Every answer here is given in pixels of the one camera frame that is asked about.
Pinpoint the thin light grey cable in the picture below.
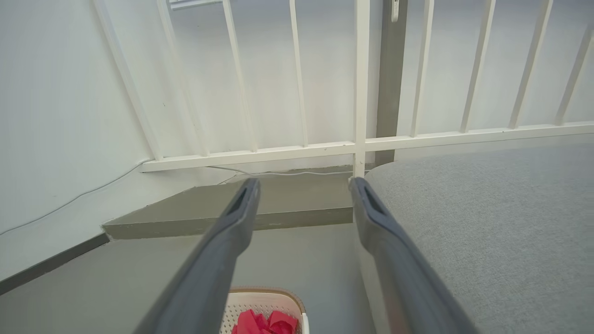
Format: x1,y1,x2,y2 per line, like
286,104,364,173
0,158,354,235

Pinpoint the white wooden railing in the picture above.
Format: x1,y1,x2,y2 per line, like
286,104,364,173
90,0,594,179

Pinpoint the grey vertical pillar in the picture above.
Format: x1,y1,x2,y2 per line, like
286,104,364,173
375,0,409,166

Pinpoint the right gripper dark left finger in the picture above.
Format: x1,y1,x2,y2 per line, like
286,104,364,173
135,178,261,334

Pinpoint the black baseboard strip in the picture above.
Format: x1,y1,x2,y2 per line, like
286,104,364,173
0,233,111,296

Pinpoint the white perforated laundry basket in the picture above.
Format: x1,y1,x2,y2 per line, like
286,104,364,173
220,288,310,334

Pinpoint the red basketball jersey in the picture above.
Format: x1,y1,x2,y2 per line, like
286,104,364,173
231,309,298,334

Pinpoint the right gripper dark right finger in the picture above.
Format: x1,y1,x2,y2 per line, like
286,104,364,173
349,176,478,334

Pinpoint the grey fabric sofa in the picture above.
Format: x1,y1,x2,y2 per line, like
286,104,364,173
357,141,594,334

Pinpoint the raised grey concrete step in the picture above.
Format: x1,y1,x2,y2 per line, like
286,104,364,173
102,165,372,240

